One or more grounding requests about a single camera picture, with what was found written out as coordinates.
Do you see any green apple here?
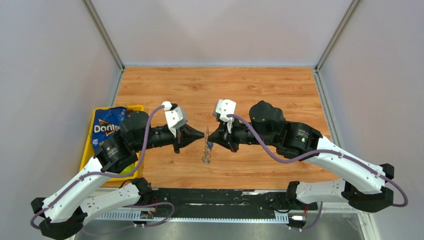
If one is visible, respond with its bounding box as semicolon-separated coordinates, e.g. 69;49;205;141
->
120;163;137;175

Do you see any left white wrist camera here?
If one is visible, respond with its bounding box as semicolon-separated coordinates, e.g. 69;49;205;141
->
162;101;188;138

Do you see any blue Doritos chip bag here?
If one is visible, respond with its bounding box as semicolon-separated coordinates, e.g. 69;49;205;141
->
90;106;128;150

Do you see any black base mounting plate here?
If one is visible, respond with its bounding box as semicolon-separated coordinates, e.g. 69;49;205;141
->
141;188;306;218

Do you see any white slotted cable duct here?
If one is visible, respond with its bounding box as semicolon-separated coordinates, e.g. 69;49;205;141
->
95;208;289;224

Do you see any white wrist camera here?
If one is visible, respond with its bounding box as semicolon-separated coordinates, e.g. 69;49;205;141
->
212;99;237;134
162;101;188;138

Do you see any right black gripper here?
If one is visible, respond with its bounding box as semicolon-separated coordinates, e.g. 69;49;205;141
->
207;113;277;153

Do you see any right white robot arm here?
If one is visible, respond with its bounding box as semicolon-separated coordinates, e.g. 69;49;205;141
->
208;99;394;213

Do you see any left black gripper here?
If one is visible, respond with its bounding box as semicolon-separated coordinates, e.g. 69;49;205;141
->
132;123;205;154

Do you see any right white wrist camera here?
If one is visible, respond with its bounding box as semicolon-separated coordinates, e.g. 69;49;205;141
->
212;99;237;134

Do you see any blue headed key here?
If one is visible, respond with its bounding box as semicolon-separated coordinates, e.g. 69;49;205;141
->
206;141;214;149

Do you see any silver metal keyring holder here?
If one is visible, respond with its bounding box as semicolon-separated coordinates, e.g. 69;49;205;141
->
201;126;212;164

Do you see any yellow plastic bin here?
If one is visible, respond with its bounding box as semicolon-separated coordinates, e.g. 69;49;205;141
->
80;104;145;170

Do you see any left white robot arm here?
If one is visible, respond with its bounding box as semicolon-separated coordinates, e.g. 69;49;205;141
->
30;107;204;240

